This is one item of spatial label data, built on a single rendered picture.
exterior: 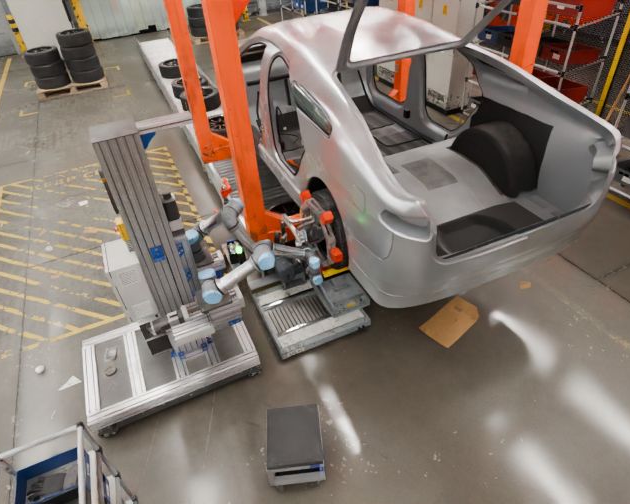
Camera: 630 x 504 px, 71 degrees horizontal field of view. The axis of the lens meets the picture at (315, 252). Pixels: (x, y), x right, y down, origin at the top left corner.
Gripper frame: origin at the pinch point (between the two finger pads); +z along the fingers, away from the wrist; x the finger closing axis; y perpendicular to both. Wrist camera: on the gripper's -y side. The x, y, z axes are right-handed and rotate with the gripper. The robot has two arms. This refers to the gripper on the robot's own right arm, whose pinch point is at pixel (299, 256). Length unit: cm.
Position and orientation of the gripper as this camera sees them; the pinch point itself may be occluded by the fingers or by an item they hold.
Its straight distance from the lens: 342.4
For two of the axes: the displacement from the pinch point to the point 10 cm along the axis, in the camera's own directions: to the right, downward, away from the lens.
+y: -0.6, -7.8, -6.2
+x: -9.0, 3.0, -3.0
